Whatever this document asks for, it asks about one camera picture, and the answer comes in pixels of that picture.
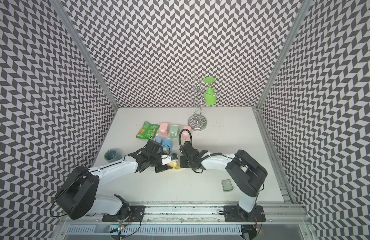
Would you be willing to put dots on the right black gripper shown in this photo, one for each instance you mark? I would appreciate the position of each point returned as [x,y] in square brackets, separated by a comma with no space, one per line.
[182,165]

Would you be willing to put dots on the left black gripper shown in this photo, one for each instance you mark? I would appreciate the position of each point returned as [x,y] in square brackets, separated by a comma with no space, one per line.
[163,168]

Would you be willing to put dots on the blue pencil sharpener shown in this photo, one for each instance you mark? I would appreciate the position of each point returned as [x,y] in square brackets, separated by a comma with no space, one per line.
[167,145]
[158,140]

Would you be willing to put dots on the yellow pencil sharpener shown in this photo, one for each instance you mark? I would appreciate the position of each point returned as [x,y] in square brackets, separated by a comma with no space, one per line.
[173,164]

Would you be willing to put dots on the mint green pencil sharpener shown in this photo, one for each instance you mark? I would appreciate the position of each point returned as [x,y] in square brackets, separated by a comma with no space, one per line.
[174,131]

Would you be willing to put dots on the clear dark green tray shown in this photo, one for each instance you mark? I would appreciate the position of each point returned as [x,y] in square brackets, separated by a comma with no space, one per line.
[227,185]

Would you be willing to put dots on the clear yellow tray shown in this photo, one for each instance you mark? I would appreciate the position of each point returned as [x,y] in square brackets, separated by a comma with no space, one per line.
[178,165]

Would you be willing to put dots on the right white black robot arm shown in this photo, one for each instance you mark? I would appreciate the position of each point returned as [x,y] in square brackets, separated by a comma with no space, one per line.
[248,174]

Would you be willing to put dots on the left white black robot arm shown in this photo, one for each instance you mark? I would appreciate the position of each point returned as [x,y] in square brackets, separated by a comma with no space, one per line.
[78,195]

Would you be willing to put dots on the green snack bag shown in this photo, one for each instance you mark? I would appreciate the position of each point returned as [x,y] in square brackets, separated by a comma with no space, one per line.
[147,131]

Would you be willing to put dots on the teal ceramic cup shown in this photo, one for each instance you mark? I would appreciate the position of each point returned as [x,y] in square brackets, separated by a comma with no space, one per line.
[112,155]

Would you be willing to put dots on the green plastic wine glass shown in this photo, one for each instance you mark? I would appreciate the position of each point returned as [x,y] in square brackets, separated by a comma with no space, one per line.
[210,96]

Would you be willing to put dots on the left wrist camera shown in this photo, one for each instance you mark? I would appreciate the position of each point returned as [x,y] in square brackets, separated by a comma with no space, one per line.
[167,159]

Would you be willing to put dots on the metal wire cup rack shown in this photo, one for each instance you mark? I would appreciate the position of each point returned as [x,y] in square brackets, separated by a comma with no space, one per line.
[197,121]

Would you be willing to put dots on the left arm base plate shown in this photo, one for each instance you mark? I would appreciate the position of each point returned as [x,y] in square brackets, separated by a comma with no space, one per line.
[128,214]

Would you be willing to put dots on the aluminium front rail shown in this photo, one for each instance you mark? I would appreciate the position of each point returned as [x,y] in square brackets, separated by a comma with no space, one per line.
[276,213]

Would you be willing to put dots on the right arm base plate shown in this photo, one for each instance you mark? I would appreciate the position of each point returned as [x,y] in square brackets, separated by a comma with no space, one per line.
[237,214]

